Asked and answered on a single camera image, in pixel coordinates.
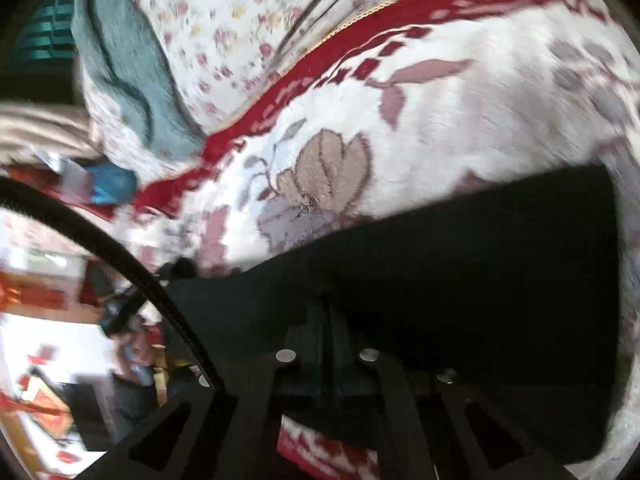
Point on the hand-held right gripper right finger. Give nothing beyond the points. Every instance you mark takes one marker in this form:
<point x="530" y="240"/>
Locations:
<point x="345" y="350"/>

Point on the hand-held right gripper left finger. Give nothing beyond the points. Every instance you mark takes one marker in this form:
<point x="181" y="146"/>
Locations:
<point x="315" y="350"/>

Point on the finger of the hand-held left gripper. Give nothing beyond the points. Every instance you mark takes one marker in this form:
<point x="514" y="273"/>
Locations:
<point x="177" y="269"/>

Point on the black pants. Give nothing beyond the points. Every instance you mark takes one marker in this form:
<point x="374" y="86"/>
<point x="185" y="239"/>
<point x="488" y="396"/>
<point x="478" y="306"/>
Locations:
<point x="475" y="270"/>

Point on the red and gold decoration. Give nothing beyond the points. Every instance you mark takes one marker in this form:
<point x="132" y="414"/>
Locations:
<point x="45" y="402"/>

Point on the beige curtain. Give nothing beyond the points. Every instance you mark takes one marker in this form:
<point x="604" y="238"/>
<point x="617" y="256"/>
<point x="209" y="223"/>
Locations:
<point x="40" y="130"/>

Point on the teal fluffy towel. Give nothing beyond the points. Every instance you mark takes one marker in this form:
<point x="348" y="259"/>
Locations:
<point x="130" y="75"/>

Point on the small-flower print bedsheet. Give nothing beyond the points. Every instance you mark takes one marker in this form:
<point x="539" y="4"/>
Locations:
<point x="225" y="20"/>

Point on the red white floral plush blanket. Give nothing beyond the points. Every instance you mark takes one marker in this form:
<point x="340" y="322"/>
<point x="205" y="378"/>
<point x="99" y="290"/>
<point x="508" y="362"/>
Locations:
<point x="475" y="125"/>

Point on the dark window with green grille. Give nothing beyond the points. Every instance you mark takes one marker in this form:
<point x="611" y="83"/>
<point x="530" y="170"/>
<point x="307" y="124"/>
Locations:
<point x="45" y="25"/>

